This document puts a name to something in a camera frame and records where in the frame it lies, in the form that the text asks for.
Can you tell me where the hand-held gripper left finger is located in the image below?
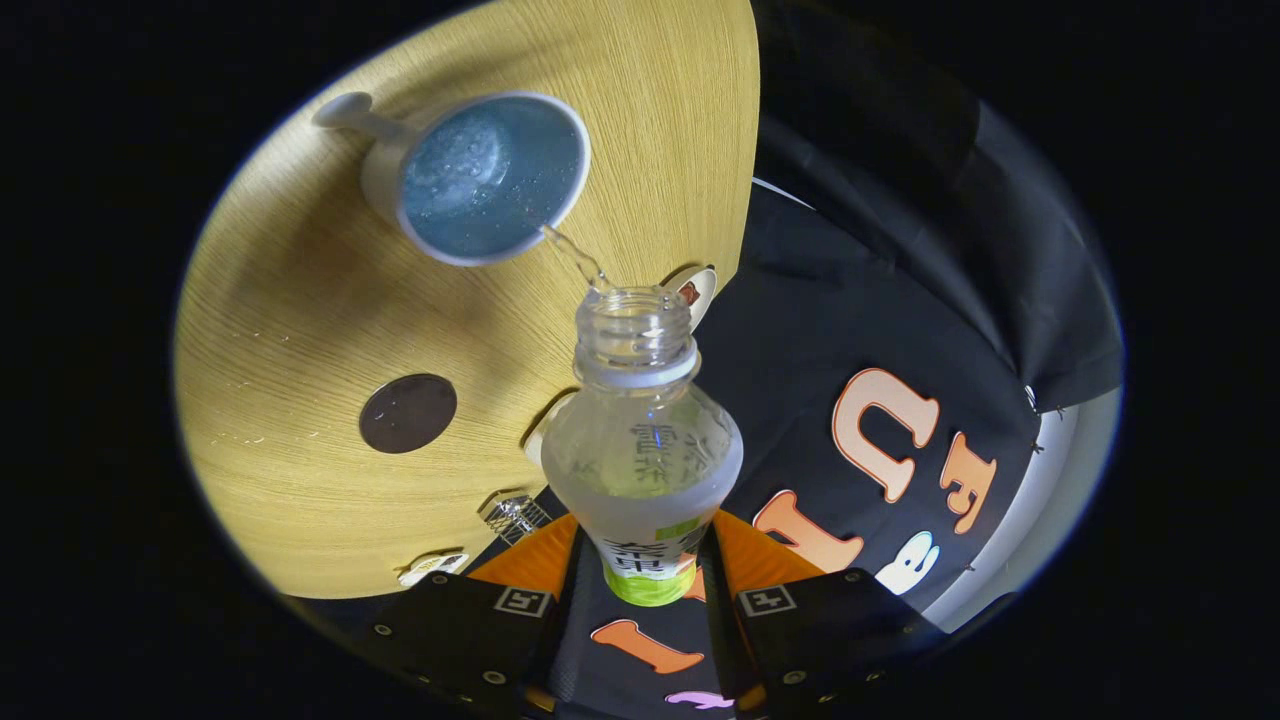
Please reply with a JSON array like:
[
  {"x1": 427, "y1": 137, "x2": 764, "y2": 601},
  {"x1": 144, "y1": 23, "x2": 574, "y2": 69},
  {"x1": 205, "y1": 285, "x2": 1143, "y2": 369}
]
[{"x1": 345, "y1": 512, "x2": 598, "y2": 716}]

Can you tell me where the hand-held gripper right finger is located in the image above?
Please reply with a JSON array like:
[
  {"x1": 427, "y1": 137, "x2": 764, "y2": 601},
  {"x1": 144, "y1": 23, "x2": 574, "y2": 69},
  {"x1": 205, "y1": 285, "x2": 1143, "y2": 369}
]
[{"x1": 697, "y1": 508, "x2": 946, "y2": 716}]

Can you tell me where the clear plastic juice bottle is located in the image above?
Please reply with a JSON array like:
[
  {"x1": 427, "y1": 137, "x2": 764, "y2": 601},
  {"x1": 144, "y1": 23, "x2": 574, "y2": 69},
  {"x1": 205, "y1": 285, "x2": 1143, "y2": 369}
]
[{"x1": 541, "y1": 286, "x2": 745, "y2": 608}]

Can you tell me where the dark round coaster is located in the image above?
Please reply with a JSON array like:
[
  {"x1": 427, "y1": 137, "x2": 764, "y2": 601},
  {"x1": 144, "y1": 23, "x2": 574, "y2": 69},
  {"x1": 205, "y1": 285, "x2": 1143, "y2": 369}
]
[{"x1": 359, "y1": 373, "x2": 459, "y2": 455}]

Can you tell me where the clear juice stream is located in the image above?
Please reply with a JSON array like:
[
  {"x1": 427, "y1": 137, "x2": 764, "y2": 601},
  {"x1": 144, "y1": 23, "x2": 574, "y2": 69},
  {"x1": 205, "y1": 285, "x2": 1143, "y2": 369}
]
[{"x1": 540, "y1": 225, "x2": 613, "y2": 293}]

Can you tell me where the white cup with blue inside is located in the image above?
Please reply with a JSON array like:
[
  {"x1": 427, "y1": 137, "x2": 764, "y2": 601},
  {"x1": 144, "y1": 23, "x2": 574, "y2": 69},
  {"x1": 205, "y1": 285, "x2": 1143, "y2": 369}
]
[{"x1": 312, "y1": 91, "x2": 592, "y2": 268}]

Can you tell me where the white divided bean dish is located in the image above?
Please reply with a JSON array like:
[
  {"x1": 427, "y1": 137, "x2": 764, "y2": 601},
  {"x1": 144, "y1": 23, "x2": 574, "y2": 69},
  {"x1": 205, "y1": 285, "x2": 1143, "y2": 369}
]
[{"x1": 397, "y1": 552, "x2": 469, "y2": 588}]

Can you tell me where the white toaster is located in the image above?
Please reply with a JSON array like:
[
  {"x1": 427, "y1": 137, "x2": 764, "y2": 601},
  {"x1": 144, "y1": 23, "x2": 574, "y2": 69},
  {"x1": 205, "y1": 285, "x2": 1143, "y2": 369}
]
[{"x1": 522, "y1": 390, "x2": 581, "y2": 466}]

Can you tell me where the white oval plate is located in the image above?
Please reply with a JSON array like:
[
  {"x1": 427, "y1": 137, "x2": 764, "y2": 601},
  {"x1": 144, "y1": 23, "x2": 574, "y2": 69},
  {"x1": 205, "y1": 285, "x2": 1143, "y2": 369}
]
[{"x1": 660, "y1": 265, "x2": 718, "y2": 331}]

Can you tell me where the wooden table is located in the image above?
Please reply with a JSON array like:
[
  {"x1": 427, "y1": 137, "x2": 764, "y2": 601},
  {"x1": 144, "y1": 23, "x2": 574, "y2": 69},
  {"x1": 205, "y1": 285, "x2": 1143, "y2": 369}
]
[{"x1": 172, "y1": 0, "x2": 761, "y2": 601}]

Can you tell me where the metal wire holder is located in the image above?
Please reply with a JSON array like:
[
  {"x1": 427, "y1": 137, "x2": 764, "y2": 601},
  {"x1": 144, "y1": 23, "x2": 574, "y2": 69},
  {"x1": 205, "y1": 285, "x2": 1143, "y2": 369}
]
[{"x1": 480, "y1": 494, "x2": 552, "y2": 547}]

